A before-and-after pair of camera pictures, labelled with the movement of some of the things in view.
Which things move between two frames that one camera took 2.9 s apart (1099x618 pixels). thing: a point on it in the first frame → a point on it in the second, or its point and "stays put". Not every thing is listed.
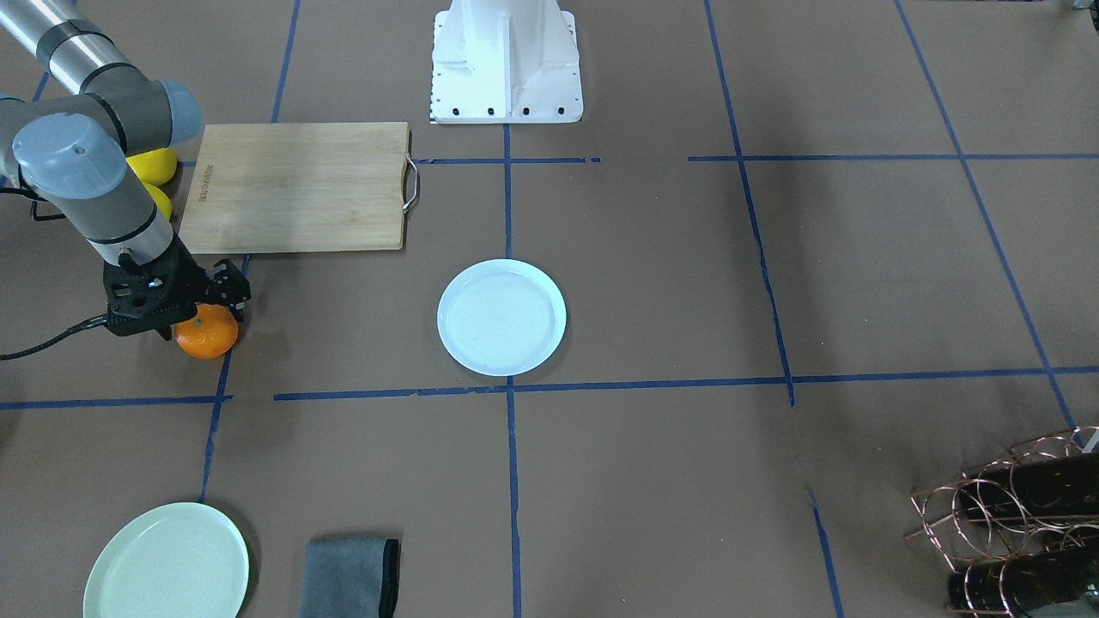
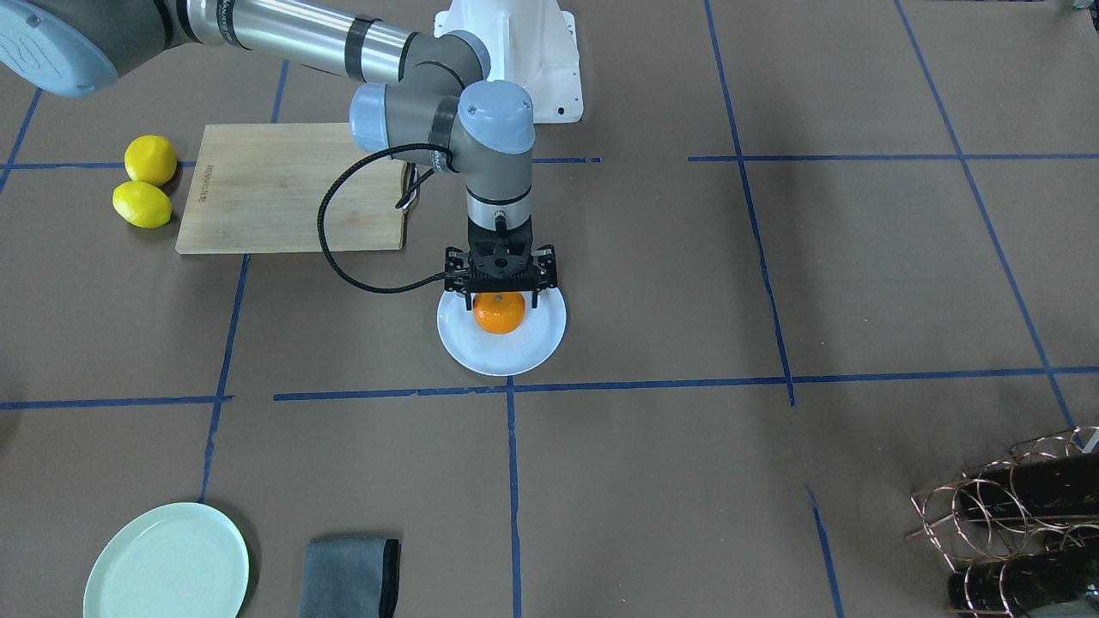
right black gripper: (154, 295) → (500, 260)
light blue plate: (501, 317) stays put
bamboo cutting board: (293, 187) stays put
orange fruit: (211, 332) → (499, 312)
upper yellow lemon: (156, 166) stays put
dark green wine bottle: (1065, 487) stays put
